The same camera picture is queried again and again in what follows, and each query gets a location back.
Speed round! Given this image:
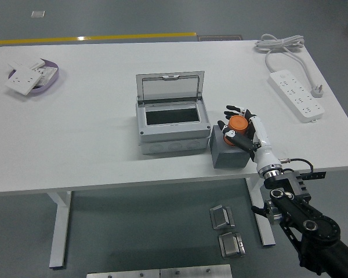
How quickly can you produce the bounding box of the white wall switch plate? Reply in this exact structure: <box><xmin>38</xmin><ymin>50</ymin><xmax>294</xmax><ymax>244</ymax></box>
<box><xmin>8</xmin><ymin>57</ymin><xmax>46</xmax><ymax>71</ymax></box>

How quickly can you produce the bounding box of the white power strip with cord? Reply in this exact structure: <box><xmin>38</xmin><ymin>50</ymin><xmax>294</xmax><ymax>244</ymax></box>
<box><xmin>254</xmin><ymin>33</ymin><xmax>325</xmax><ymax>125</ymax></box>

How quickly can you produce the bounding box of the brown floor cover plate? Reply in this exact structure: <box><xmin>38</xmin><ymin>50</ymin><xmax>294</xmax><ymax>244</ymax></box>
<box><xmin>197</xmin><ymin>34</ymin><xmax>244</xmax><ymax>42</ymax></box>

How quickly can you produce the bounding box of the long metal base plate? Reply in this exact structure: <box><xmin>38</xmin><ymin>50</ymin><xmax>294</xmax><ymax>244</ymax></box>
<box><xmin>86</xmin><ymin>269</ymin><xmax>161</xmax><ymax>278</ymax></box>

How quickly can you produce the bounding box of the open metal floor block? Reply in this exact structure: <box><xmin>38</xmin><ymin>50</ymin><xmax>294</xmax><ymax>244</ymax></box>
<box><xmin>209</xmin><ymin>204</ymin><xmax>235</xmax><ymax>231</ymax></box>

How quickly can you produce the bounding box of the purple oval tray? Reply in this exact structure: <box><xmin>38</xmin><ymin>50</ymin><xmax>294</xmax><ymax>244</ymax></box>
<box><xmin>7</xmin><ymin>59</ymin><xmax>60</xmax><ymax>95</ymax></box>

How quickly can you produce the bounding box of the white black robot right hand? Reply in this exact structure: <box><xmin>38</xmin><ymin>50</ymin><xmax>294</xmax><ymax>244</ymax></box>
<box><xmin>217</xmin><ymin>104</ymin><xmax>282</xmax><ymax>174</ymax></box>

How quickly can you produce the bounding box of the large white wall socket plate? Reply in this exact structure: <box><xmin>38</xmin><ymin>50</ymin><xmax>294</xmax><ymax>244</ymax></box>
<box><xmin>4</xmin><ymin>65</ymin><xmax>43</xmax><ymax>96</ymax></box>

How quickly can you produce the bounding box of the metal base plate with screws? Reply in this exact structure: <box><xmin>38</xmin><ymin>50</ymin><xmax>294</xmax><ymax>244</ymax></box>
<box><xmin>159</xmin><ymin>264</ymin><xmax>233</xmax><ymax>278</ymax></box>

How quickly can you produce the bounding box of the orange cylinder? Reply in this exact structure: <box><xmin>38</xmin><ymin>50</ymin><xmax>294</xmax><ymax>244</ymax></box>
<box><xmin>223</xmin><ymin>115</ymin><xmax>249</xmax><ymax>147</ymax></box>

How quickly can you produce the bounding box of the closed metal floor block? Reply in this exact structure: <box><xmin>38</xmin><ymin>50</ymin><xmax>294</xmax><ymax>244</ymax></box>
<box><xmin>218</xmin><ymin>231</ymin><xmax>247</xmax><ymax>258</ymax></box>

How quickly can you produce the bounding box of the grey junction box with lid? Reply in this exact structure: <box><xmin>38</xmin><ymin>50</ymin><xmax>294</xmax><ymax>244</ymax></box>
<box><xmin>135</xmin><ymin>71</ymin><xmax>212</xmax><ymax>155</ymax></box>

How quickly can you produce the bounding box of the black table control panel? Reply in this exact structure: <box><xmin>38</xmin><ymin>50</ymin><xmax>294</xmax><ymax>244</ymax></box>
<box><xmin>303</xmin><ymin>171</ymin><xmax>327</xmax><ymax>180</ymax></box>

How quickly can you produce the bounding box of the grey cube with round hole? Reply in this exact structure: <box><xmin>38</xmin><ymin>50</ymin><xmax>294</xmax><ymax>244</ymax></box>
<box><xmin>210</xmin><ymin>125</ymin><xmax>250</xmax><ymax>169</ymax></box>

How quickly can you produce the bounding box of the small printed socket plate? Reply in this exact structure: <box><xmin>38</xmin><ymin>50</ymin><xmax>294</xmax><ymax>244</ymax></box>
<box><xmin>34</xmin><ymin>66</ymin><xmax>58</xmax><ymax>87</ymax></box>

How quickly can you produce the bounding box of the white table leg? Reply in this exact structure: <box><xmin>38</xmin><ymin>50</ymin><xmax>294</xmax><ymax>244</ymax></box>
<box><xmin>46</xmin><ymin>191</ymin><xmax>73</xmax><ymax>269</ymax></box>
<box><xmin>245</xmin><ymin>177</ymin><xmax>276</xmax><ymax>247</ymax></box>

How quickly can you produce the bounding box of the yellow floor tape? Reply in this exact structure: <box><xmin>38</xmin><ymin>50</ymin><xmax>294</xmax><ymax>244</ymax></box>
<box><xmin>0</xmin><ymin>32</ymin><xmax>197</xmax><ymax>46</ymax></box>

